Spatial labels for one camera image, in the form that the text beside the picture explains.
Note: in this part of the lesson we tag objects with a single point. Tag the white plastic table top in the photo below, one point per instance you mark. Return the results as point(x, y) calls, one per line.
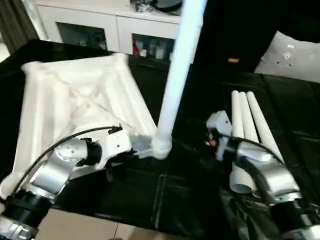
point(75, 95)

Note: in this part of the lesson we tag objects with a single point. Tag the white plastic table leg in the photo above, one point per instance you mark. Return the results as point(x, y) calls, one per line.
point(248, 117)
point(262, 125)
point(236, 115)
point(180, 65)

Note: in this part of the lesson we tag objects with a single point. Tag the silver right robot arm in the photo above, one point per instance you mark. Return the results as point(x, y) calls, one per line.
point(270, 185)

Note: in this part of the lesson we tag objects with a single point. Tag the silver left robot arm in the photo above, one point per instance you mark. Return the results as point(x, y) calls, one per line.
point(45, 185)

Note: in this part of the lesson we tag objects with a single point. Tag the black work mat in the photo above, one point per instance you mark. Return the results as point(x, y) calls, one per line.
point(200, 200)

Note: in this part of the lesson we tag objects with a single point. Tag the small yellow label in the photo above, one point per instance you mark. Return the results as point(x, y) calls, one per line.
point(233, 60)

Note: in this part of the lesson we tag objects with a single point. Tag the white glass-door cabinet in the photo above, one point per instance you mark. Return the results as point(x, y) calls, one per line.
point(100, 22)

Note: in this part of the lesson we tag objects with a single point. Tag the dark bag on cabinet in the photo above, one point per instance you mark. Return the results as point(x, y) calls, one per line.
point(170, 5)

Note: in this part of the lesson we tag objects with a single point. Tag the small clutter pile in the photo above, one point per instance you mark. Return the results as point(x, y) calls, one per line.
point(142, 5)

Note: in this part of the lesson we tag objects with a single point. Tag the grey curtain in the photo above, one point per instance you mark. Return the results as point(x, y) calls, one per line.
point(15, 22)

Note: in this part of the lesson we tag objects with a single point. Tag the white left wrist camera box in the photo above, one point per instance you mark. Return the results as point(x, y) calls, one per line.
point(115, 145)

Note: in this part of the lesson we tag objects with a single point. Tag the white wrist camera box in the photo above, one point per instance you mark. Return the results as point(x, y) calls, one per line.
point(221, 125)
point(115, 145)

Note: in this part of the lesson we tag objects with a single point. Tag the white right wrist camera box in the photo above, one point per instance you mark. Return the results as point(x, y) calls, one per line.
point(221, 125)

